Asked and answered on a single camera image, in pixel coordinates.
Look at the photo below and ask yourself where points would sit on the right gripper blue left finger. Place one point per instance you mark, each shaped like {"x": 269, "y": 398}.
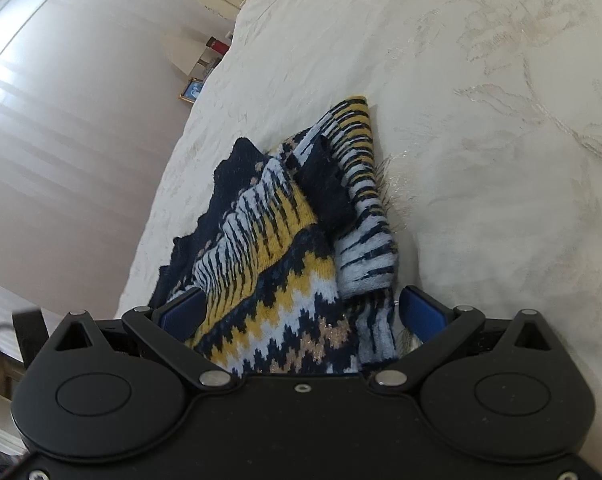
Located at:
{"x": 182, "y": 316}

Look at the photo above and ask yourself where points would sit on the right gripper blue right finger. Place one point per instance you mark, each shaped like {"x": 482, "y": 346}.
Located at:
{"x": 422, "y": 315}

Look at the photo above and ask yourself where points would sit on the navy yellow patterned knit sweater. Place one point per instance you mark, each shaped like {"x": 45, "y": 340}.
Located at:
{"x": 295, "y": 255}

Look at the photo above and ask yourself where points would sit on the gold framed photo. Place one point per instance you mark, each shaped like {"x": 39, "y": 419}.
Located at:
{"x": 192, "y": 90}

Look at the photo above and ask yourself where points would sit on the cream embroidered bedspread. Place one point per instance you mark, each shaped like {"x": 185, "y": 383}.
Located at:
{"x": 488, "y": 130}

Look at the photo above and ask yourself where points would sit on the white table lamp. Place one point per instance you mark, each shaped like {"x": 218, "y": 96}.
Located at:
{"x": 184, "y": 53}

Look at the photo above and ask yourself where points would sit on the red cylindrical bottle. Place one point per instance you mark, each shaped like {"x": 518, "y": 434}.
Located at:
{"x": 217, "y": 46}

